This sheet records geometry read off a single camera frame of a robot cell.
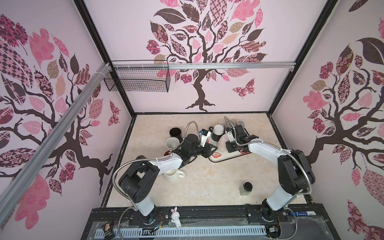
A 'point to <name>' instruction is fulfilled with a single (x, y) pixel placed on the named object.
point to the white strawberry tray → (219, 155)
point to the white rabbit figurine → (175, 216)
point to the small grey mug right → (240, 122)
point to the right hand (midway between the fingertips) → (229, 143)
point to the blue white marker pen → (302, 213)
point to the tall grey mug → (229, 124)
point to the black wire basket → (139, 75)
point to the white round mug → (173, 175)
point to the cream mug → (172, 142)
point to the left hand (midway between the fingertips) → (215, 148)
